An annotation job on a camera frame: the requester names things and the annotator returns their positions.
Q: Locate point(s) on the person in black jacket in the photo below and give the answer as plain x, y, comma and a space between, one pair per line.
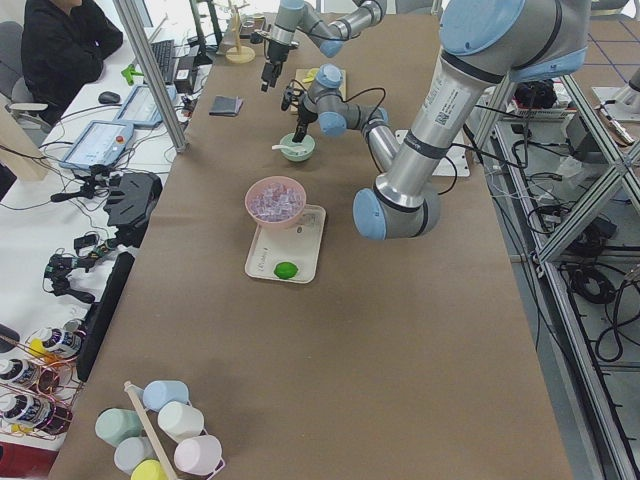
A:
64, 45

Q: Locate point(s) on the yellow plastic cup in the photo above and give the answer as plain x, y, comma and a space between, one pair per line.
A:
149, 469

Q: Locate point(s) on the grey folded cloth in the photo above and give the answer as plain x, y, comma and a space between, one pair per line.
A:
226, 106

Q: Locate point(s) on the black computer mouse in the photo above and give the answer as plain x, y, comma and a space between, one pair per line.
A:
109, 98

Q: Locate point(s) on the grey plastic cup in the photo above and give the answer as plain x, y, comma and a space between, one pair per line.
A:
131, 452

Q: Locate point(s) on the black stand base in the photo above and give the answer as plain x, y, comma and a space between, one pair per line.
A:
132, 197

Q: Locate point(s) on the blue teach pendant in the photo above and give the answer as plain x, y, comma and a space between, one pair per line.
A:
100, 144
139, 109

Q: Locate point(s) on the white ceramic spoon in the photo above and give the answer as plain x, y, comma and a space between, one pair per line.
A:
282, 147

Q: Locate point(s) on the mint green plastic cup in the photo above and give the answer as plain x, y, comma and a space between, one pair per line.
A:
115, 425

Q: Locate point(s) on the green lime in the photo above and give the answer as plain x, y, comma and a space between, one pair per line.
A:
285, 270

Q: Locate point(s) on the black keyboard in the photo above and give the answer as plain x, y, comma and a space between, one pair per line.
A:
163, 52

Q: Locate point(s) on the pink bowl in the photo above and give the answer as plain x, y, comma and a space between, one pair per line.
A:
260, 185

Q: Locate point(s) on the upper blue teach pendant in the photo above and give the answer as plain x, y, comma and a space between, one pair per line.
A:
139, 109

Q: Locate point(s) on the white plastic cup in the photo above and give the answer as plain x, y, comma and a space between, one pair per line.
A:
180, 421

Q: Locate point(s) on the pile of clear ice cubes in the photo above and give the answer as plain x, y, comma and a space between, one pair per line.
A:
276, 203

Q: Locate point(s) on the mint green bowl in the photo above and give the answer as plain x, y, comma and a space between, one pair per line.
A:
297, 151

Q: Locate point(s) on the lower blue teach pendant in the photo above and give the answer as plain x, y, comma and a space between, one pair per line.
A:
100, 144

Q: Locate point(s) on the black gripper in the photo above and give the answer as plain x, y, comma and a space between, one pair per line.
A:
275, 51
304, 116

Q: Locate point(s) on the bottle rack with bottles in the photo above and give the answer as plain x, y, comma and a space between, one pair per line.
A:
39, 381

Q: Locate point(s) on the aluminium frame post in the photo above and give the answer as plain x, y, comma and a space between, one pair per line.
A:
135, 32

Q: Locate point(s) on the beige rabbit tray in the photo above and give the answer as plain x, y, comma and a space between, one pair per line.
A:
298, 245

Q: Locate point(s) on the wooden mug tree stand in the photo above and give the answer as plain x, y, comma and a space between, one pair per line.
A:
238, 54

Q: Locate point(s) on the bamboo cutting board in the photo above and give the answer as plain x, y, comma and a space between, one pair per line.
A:
305, 77

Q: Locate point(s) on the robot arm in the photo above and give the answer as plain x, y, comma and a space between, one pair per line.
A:
482, 42
298, 15

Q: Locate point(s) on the pink plastic cup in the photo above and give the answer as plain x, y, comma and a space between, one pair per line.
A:
200, 455

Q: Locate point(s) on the black soundbar device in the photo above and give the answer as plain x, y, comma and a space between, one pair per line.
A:
101, 314

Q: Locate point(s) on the light blue plastic cup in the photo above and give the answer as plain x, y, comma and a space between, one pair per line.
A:
158, 393

